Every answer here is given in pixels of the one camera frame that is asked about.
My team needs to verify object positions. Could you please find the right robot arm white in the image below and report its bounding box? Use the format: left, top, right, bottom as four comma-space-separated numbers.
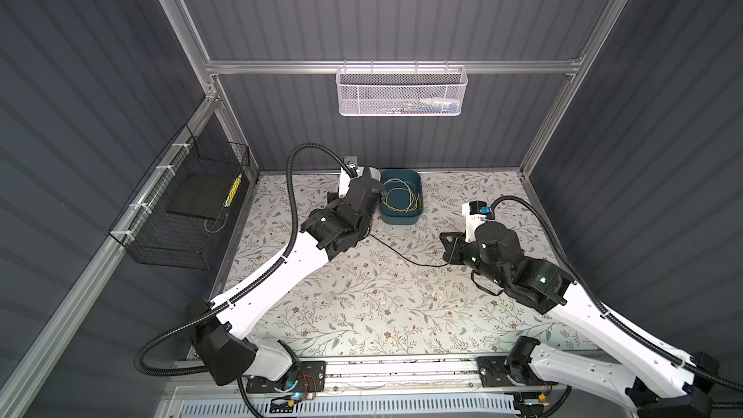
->
439, 197, 742, 417

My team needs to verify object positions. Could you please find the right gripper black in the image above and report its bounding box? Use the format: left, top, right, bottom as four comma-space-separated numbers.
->
436, 229, 503, 290

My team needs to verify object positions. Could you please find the white wire mesh basket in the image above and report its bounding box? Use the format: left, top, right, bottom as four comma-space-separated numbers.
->
335, 65, 468, 117

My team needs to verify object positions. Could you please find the black wire basket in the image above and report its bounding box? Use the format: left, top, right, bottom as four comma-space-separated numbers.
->
110, 128, 251, 270

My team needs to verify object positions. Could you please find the yellow cable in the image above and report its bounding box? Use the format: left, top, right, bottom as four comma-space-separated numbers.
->
379, 178, 422, 214

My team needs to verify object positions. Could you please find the teal plastic bin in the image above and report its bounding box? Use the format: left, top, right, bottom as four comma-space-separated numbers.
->
379, 170, 424, 226

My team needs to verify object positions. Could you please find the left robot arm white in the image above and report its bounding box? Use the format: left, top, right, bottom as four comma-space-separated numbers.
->
134, 142, 386, 390

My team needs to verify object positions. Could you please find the black cable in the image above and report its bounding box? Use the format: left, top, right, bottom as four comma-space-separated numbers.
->
368, 233, 451, 269

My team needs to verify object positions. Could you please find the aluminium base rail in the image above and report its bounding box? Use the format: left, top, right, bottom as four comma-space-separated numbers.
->
156, 350, 587, 418

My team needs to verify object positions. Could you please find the black pad in basket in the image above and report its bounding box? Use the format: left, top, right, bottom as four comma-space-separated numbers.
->
166, 174, 235, 221

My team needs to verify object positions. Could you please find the yellow strip in basket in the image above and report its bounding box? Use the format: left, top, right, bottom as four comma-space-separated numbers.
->
224, 173, 243, 208

